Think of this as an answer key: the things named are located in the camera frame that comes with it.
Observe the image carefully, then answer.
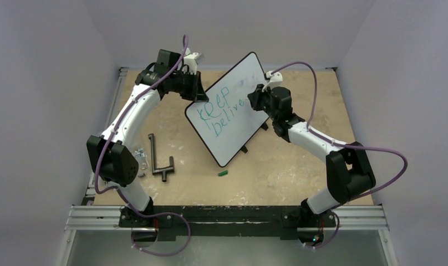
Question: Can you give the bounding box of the dark metal T-handle tool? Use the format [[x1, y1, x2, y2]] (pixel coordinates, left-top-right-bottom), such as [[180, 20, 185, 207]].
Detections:
[[147, 133, 176, 183]]

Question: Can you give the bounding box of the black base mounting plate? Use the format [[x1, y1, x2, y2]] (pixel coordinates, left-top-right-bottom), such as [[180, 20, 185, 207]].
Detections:
[[119, 206, 337, 243]]

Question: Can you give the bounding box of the clear plastic screw box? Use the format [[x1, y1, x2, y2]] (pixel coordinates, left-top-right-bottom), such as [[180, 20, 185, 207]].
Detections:
[[88, 146, 149, 190]]

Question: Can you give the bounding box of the green marker cap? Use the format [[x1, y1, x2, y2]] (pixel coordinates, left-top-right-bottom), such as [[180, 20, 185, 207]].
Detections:
[[218, 170, 228, 177]]

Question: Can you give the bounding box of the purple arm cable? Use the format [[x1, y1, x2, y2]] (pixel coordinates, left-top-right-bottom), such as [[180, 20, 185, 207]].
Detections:
[[93, 34, 192, 257], [269, 61, 409, 250]]

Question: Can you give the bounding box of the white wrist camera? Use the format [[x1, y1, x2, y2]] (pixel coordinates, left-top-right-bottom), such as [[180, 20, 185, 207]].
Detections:
[[262, 71, 283, 91], [184, 52, 205, 74]]

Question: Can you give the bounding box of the white whiteboard black frame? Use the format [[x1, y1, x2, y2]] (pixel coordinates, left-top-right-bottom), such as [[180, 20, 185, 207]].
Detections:
[[185, 52, 268, 167]]

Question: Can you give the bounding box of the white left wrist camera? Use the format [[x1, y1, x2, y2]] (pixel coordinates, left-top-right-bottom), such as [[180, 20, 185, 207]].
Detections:
[[184, 52, 205, 74]]

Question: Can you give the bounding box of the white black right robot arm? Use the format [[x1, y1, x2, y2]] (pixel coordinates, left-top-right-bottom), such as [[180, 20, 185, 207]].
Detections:
[[248, 84, 376, 226]]

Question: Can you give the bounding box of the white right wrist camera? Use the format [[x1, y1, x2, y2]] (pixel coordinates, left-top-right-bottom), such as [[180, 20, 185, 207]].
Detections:
[[262, 71, 283, 91]]

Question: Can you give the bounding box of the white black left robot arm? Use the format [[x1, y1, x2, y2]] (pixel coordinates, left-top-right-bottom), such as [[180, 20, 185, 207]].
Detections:
[[86, 48, 208, 227]]

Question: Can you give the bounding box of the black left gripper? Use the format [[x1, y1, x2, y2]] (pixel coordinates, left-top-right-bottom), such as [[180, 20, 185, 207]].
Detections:
[[170, 70, 206, 101]]

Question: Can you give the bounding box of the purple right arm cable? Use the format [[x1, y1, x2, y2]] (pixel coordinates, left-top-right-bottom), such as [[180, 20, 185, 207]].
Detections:
[[269, 61, 409, 250]]

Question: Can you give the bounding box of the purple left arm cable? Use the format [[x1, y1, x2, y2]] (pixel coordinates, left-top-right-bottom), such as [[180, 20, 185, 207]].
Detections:
[[93, 34, 192, 257]]

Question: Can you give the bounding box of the aluminium frame rail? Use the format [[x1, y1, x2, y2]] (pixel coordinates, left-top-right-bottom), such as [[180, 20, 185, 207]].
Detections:
[[68, 70, 388, 230]]

